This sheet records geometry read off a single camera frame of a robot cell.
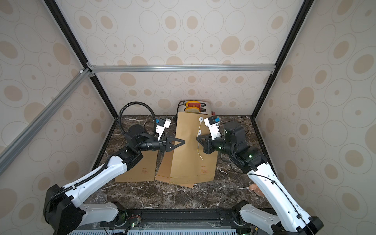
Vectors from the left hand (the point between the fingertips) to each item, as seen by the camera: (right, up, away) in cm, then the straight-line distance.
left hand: (185, 145), depth 60 cm
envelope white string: (+6, +1, +5) cm, 7 cm away
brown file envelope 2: (-4, -11, +4) cm, 12 cm away
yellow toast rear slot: (+3, +25, +39) cm, 46 cm away
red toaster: (+10, +22, +39) cm, 46 cm away
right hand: (+5, +1, +4) cm, 6 cm away
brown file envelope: (-26, -19, +30) cm, 44 cm away
